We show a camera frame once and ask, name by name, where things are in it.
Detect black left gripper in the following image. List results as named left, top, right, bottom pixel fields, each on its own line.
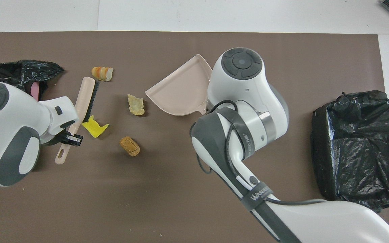
left=41, top=120, right=84, bottom=146

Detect notched yellow sponge piece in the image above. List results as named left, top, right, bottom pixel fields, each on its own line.
left=81, top=115, right=109, bottom=138

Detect beige hand brush black bristles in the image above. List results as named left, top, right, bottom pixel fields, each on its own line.
left=55, top=77, right=100, bottom=165

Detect brown round bread piece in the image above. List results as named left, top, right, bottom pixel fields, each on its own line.
left=119, top=136, right=140, bottom=157

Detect beige crumbly trash chunk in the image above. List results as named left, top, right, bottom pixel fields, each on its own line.
left=127, top=94, right=145, bottom=116

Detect orange striped trash piece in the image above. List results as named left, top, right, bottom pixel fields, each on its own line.
left=91, top=66, right=114, bottom=82

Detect beige plastic dustpan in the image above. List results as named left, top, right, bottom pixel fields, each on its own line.
left=145, top=54, right=213, bottom=117

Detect black trash bag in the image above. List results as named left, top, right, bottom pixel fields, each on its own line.
left=0, top=60, right=64, bottom=102

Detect black bag lined bin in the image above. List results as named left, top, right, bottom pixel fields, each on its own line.
left=311, top=90, right=389, bottom=214

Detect brown table mat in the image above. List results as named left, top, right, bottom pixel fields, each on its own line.
left=0, top=31, right=389, bottom=243

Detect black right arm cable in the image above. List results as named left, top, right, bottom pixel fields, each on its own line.
left=189, top=100, right=327, bottom=206

